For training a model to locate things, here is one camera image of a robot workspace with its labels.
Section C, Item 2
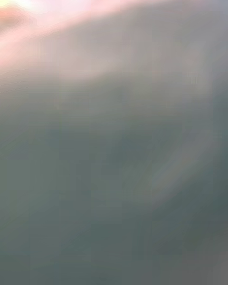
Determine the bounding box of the pale blue artificial flower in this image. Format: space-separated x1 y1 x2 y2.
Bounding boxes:
0 0 228 285

